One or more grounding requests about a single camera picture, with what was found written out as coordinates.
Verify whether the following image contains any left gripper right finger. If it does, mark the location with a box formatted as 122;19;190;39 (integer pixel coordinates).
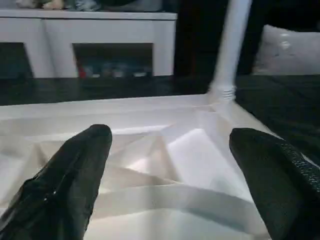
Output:
228;127;320;240

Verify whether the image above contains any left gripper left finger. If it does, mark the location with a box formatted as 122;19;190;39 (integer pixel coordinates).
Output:
0;124;114;240

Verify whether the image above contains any white plastic table top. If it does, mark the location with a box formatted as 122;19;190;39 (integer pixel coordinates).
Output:
0;92;282;240

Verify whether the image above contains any white plastic table leg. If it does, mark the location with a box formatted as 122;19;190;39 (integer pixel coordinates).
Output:
207;0;254;102

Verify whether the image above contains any grey white pillow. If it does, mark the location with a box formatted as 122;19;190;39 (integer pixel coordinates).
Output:
251;23;320;77

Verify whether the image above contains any white glass-door cabinet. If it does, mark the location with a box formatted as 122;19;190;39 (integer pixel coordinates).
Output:
0;0;179;81

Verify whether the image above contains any black cabinet with yellow label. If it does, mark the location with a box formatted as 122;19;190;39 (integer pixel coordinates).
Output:
174;0;320;78

